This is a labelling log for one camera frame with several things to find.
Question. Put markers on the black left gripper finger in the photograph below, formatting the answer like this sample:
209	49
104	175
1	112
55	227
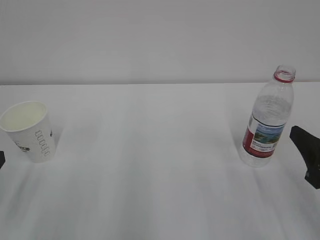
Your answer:
2	159

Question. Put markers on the white paper cup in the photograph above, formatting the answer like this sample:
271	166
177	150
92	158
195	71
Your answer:
28	125

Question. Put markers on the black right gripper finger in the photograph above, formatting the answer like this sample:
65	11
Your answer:
309	148

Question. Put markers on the clear plastic water bottle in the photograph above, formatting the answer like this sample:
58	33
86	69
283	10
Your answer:
269	116

